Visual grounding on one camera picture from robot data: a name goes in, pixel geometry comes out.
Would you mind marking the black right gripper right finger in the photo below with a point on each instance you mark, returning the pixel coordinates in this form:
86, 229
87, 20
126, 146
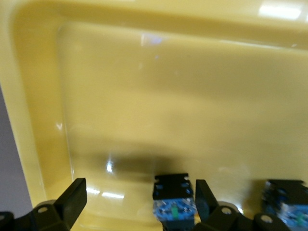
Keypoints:
209, 216

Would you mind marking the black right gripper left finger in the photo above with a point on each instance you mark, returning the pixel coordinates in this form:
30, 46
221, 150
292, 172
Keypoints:
62, 211

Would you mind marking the brown table cover mat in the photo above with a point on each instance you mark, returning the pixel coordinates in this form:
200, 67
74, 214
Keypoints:
12, 156

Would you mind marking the yellow plastic tray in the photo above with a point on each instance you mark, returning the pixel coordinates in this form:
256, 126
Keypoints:
168, 96

